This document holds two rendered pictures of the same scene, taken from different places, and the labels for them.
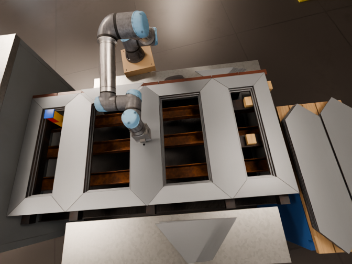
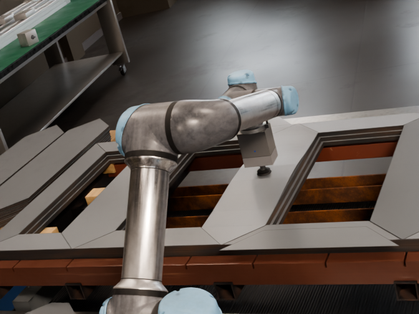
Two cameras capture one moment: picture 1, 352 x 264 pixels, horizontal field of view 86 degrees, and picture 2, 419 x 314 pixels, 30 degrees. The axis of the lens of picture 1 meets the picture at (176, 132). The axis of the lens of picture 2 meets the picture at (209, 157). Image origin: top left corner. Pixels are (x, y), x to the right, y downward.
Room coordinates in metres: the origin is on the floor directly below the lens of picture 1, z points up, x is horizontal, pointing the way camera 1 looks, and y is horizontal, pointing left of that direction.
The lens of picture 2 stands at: (2.38, 0.71, 1.78)
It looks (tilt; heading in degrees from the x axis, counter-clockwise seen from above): 22 degrees down; 199
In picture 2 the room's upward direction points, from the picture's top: 15 degrees counter-clockwise
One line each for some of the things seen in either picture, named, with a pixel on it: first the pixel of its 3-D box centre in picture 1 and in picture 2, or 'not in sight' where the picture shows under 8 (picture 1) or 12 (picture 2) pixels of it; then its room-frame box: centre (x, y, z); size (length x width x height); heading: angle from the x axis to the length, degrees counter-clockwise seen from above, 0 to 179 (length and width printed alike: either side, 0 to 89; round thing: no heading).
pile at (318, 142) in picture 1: (335, 166); (28, 171); (0.00, -0.79, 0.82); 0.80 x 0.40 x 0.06; 172
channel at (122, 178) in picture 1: (152, 174); (293, 192); (0.21, 0.21, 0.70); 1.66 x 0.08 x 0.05; 82
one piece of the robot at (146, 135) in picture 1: (140, 134); (259, 141); (0.38, 0.19, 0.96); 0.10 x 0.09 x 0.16; 175
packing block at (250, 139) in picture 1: (250, 139); (96, 197); (0.26, -0.42, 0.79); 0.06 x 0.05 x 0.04; 172
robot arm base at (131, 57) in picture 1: (133, 51); not in sight; (1.15, 0.17, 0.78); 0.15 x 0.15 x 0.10
